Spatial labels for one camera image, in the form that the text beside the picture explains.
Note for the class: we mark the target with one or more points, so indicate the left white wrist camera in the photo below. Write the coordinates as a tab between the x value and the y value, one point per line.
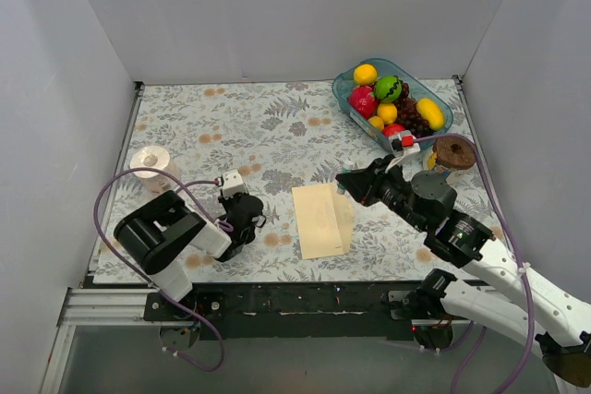
232	183

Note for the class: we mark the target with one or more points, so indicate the red strawberry toy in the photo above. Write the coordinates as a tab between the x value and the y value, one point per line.
362	99

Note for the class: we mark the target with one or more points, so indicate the floral patterned table mat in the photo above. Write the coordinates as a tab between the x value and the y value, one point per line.
278	136

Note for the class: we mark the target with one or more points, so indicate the teal plastic fruit basket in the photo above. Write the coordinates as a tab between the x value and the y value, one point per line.
344	84

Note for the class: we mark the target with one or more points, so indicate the white labelled jar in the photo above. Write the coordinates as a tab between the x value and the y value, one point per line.
451	173

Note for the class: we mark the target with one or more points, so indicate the small yellow lemon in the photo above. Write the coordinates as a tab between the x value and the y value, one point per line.
387	112

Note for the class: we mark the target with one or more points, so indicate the beige paper envelope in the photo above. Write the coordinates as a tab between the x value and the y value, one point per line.
324	220

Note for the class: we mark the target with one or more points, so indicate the yellow orange fruit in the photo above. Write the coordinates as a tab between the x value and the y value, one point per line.
365	75

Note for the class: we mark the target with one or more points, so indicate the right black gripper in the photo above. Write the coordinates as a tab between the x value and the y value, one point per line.
375	183

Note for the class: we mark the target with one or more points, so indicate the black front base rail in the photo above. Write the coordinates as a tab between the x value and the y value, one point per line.
376	309

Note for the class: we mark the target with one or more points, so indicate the dark purple grapes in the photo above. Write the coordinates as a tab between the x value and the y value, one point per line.
408	117

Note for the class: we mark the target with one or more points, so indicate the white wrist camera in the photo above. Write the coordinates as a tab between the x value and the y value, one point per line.
232	183
405	148

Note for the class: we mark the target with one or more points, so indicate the green watermelon toy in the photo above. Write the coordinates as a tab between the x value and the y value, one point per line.
388	89

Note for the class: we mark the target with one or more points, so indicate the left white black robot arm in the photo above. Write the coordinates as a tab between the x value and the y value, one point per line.
158	232

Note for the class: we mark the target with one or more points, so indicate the small orange lemon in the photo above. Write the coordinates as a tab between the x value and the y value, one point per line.
377	123

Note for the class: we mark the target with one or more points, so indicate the aluminium frame profile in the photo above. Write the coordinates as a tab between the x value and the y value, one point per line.
90	307

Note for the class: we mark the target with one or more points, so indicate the red apple toy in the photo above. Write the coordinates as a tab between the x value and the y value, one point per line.
392	130

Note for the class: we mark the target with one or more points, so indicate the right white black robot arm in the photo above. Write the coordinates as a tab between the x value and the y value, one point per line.
530	303

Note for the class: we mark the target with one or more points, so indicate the yellow mango toy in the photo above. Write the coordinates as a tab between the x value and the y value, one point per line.
431	112

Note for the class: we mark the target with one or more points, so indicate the white toilet paper roll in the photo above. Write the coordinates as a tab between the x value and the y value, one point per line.
159	160

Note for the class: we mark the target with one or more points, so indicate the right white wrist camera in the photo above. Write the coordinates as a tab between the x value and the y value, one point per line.
405	148

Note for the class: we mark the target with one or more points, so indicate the green white glue stick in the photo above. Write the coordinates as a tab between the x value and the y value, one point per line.
348	166

